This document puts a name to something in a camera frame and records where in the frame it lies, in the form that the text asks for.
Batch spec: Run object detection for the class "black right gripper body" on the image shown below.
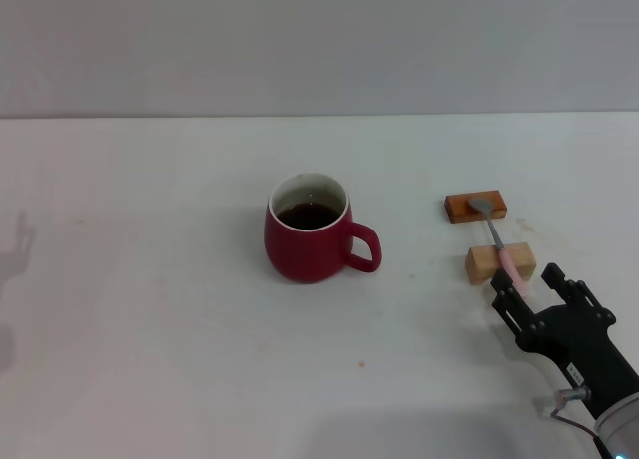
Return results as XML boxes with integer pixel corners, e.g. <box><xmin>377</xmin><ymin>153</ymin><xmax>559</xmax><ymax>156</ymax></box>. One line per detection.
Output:
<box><xmin>516</xmin><ymin>303</ymin><xmax>639</xmax><ymax>415</ymax></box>

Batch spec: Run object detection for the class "pink handled metal spoon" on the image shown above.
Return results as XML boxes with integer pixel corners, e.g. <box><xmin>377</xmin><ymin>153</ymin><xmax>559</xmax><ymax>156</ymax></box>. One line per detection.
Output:
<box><xmin>467</xmin><ymin>197</ymin><xmax>529</xmax><ymax>300</ymax></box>

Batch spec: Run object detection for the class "red ceramic mug with coffee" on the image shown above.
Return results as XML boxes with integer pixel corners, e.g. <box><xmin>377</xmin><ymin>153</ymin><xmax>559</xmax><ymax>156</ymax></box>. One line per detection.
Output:
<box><xmin>264</xmin><ymin>171</ymin><xmax>383</xmax><ymax>284</ymax></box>

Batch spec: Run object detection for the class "light wooden arch block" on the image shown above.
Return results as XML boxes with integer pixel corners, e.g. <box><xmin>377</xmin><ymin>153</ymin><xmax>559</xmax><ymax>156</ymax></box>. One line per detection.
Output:
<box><xmin>464</xmin><ymin>241</ymin><xmax>537</xmax><ymax>286</ymax></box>

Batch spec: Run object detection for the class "grey gripper cable with connector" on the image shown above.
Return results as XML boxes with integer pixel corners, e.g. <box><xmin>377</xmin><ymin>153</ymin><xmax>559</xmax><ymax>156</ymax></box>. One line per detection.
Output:
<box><xmin>549</xmin><ymin>385</ymin><xmax>600</xmax><ymax>438</ymax></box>

